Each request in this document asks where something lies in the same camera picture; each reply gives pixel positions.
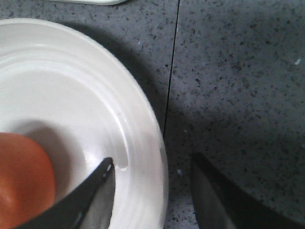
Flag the white round plate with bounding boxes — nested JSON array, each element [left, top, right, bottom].
[[0, 18, 168, 229]]

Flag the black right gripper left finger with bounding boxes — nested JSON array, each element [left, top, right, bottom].
[[19, 157, 114, 229]]

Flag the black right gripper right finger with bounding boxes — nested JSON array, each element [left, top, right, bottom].
[[191, 153, 304, 229]]

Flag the white bear print tray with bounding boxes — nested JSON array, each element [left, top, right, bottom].
[[51, 0, 126, 6]]

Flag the orange fruit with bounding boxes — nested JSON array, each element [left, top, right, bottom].
[[0, 133, 55, 229]]

